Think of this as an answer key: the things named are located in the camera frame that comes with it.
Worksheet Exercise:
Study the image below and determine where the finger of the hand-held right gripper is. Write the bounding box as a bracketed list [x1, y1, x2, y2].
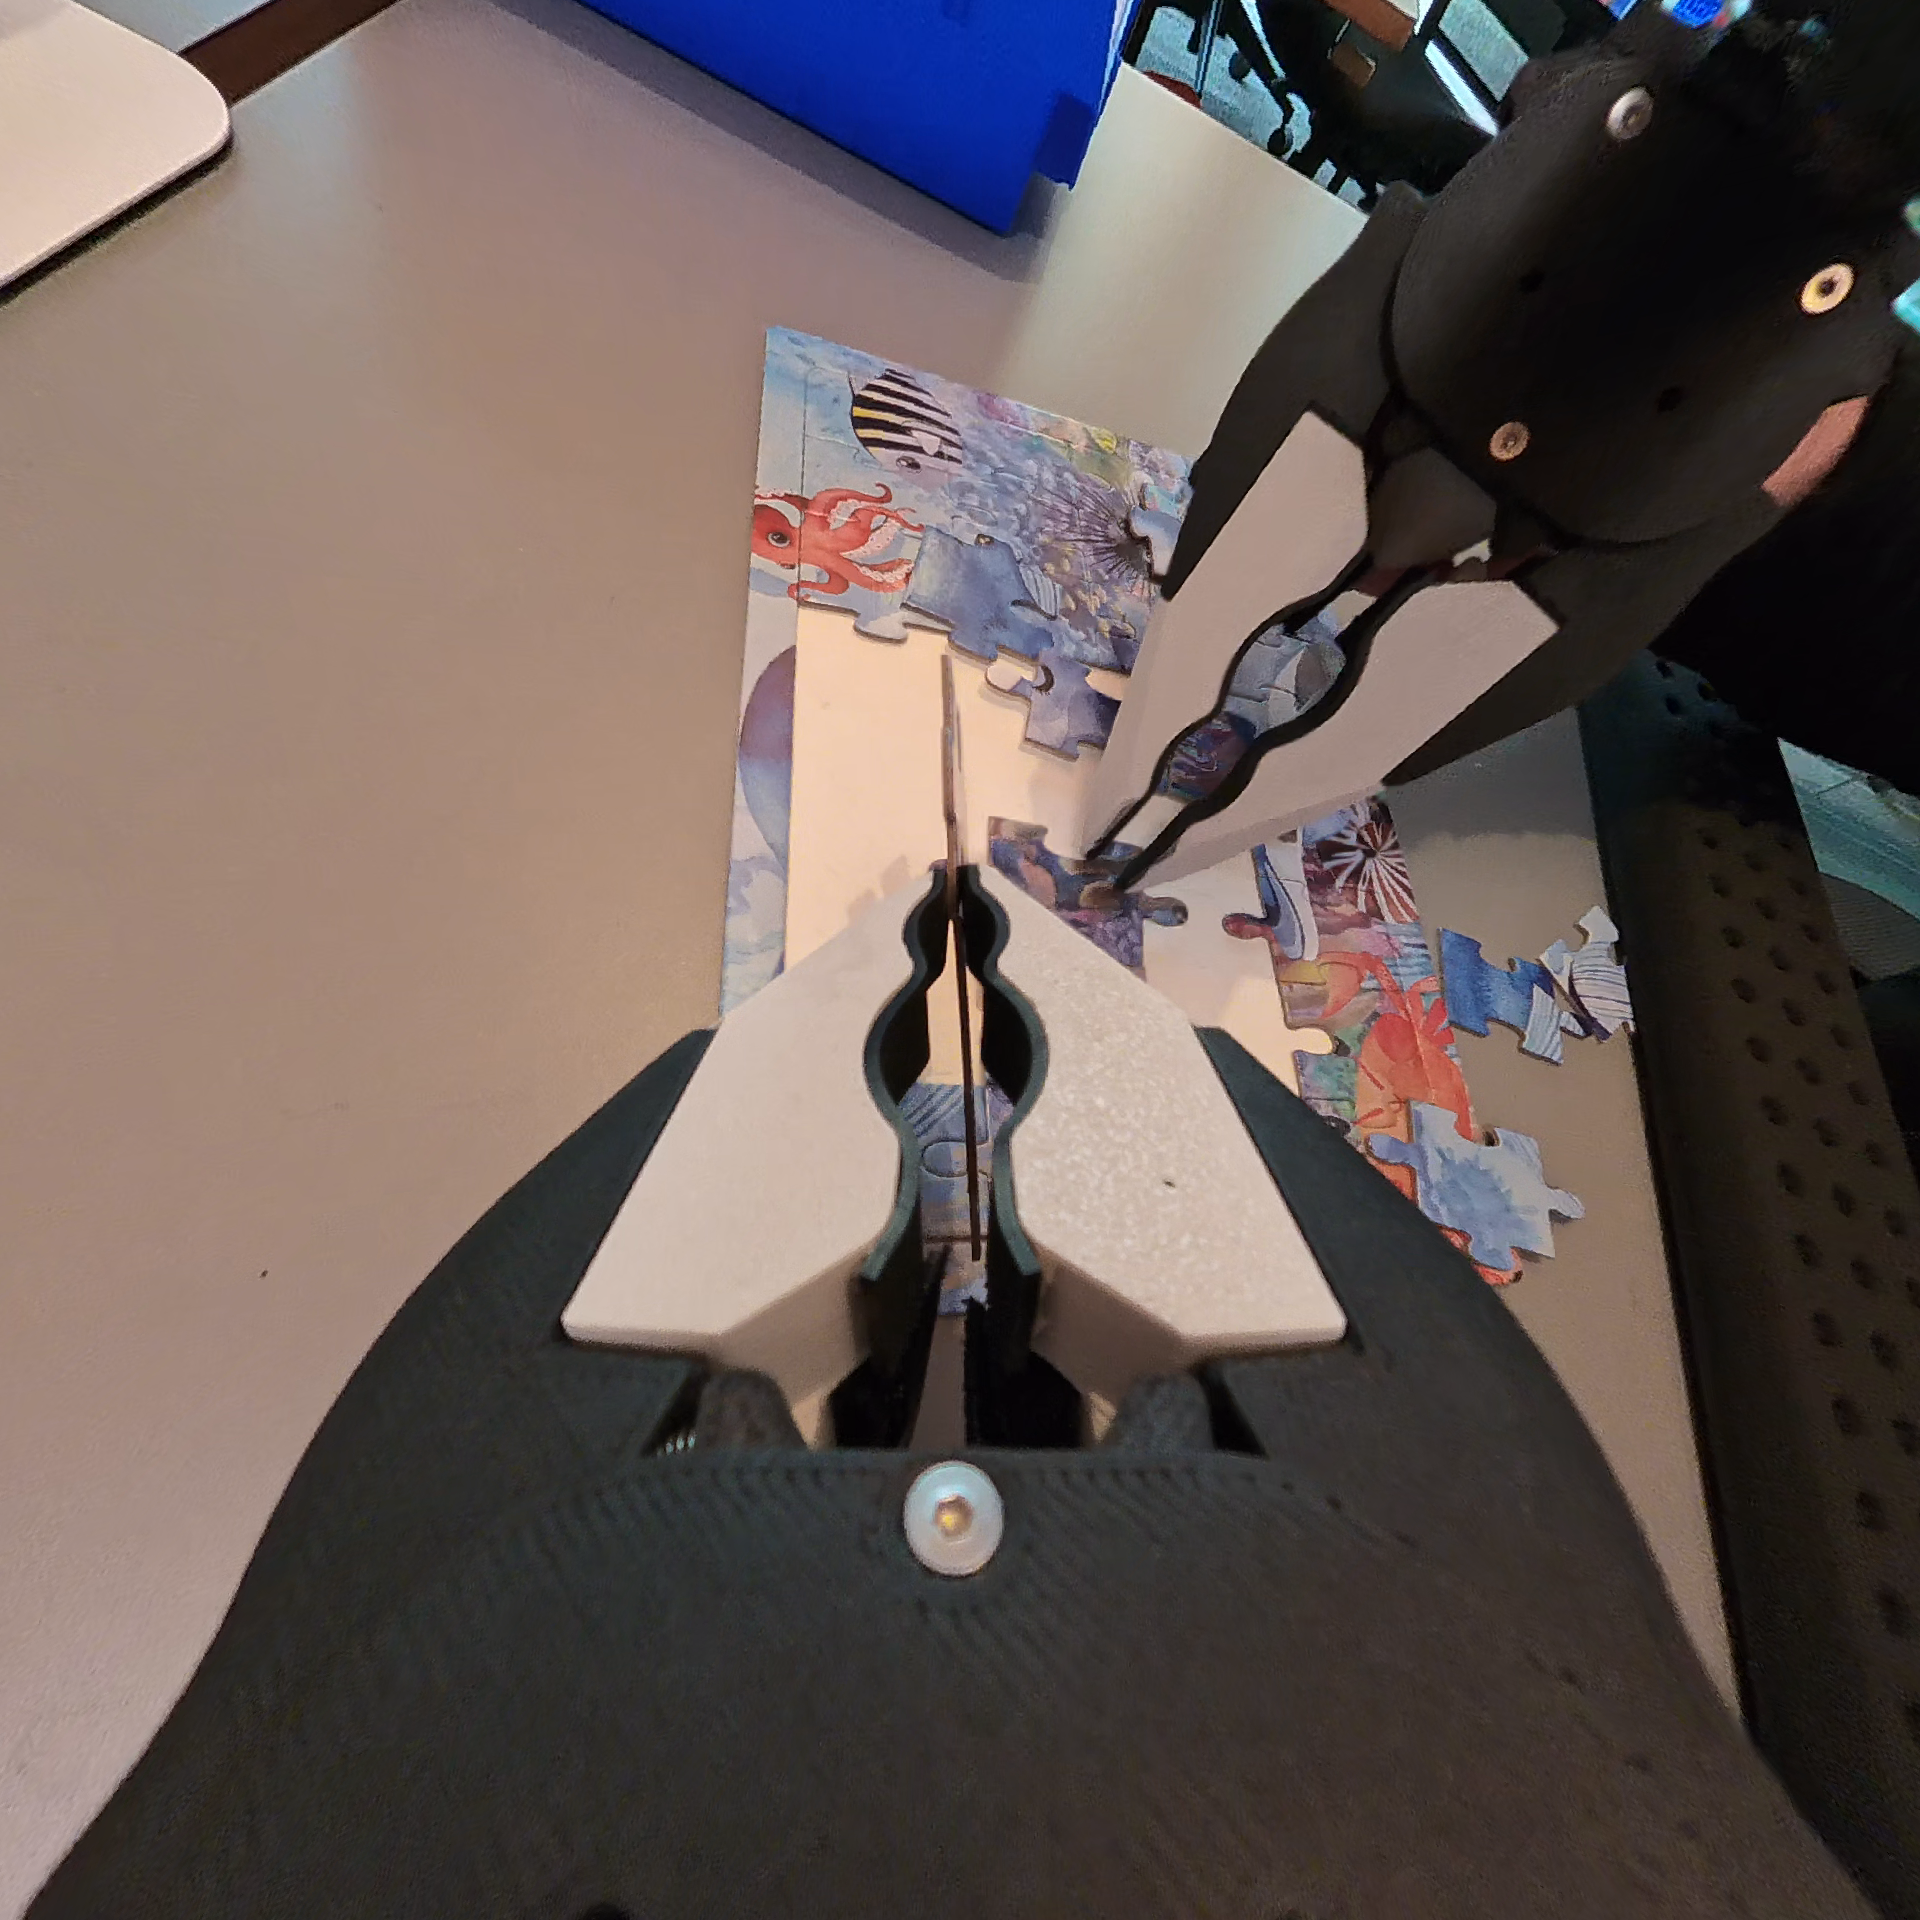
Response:
[1083, 408, 1379, 864]
[1113, 574, 1565, 894]

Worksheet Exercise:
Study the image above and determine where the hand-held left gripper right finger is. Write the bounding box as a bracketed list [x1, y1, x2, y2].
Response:
[967, 871, 1352, 1414]

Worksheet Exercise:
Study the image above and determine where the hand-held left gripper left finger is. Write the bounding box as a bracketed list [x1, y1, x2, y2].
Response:
[562, 871, 962, 1416]

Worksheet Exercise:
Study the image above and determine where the grey blue puzzle piece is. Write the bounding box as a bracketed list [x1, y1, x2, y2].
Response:
[983, 644, 1145, 762]

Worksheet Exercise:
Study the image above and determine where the purple coral puzzle piece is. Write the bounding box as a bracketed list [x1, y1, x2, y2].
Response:
[1042, 907, 1155, 985]
[987, 814, 1191, 928]

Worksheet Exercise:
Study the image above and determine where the pale blue white puzzle piece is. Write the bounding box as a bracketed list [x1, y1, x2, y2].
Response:
[1367, 1102, 1585, 1274]

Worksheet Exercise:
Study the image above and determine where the sea animal jigsaw puzzle tray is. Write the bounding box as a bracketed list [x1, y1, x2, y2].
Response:
[721, 328, 1517, 1286]

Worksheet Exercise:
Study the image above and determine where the person's right forearm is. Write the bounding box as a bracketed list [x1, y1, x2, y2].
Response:
[1650, 345, 1920, 760]

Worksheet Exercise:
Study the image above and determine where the person's right hand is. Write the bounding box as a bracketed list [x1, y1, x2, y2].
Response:
[1759, 393, 1877, 510]

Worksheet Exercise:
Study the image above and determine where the blue puzzle piece striped end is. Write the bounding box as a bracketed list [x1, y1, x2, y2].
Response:
[1441, 928, 1577, 1066]

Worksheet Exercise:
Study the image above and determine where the white blue striped puzzle piece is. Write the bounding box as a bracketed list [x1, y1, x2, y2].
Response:
[1543, 904, 1637, 1040]

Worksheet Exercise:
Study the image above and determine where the black perforated chair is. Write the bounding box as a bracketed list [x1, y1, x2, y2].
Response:
[1575, 652, 1920, 1920]

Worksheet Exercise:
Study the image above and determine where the large blue plastic bin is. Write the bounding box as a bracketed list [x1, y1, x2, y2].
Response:
[577, 0, 1127, 233]

